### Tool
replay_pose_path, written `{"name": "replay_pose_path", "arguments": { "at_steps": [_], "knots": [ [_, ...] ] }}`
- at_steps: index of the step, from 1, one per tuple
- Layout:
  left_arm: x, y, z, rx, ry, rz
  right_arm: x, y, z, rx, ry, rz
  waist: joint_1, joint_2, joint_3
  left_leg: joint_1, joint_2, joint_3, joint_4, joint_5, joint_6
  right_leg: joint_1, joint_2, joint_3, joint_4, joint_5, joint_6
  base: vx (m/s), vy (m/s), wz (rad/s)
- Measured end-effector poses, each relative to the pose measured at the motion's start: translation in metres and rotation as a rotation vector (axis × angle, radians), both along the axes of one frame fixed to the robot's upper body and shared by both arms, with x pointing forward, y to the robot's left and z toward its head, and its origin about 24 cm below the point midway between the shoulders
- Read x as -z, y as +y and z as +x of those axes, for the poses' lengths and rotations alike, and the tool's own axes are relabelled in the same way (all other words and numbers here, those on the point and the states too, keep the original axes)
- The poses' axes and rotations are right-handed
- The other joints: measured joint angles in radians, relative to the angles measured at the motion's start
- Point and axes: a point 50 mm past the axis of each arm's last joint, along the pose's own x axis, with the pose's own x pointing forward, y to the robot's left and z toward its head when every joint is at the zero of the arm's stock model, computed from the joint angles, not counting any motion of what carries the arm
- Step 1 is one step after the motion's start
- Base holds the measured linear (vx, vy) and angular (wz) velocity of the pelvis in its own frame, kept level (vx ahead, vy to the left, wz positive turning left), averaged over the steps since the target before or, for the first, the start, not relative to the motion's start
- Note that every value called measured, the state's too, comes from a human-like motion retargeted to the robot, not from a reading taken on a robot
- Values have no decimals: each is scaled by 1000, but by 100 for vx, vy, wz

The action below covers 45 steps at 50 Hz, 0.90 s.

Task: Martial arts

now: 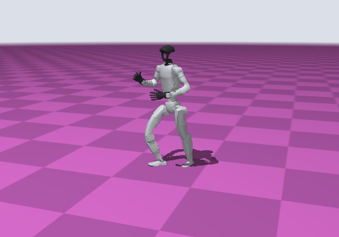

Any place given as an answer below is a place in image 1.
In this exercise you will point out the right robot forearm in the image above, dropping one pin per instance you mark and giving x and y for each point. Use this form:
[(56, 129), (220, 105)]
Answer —
[(147, 83)]

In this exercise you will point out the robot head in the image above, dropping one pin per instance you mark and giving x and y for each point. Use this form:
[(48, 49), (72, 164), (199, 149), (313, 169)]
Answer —
[(167, 49)]

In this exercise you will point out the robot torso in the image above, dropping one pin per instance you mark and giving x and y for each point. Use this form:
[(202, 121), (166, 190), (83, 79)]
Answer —
[(169, 83)]

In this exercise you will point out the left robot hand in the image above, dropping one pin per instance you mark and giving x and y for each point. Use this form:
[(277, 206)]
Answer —
[(159, 95)]

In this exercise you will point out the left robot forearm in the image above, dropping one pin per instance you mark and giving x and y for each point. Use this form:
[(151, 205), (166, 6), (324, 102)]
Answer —
[(178, 92)]

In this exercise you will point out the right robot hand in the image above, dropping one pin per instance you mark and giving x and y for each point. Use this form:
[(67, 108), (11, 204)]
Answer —
[(138, 78)]

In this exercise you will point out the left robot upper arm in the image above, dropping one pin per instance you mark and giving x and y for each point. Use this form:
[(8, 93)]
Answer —
[(178, 71)]

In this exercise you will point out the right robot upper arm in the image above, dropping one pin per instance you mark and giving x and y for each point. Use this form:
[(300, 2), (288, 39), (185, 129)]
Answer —
[(156, 77)]

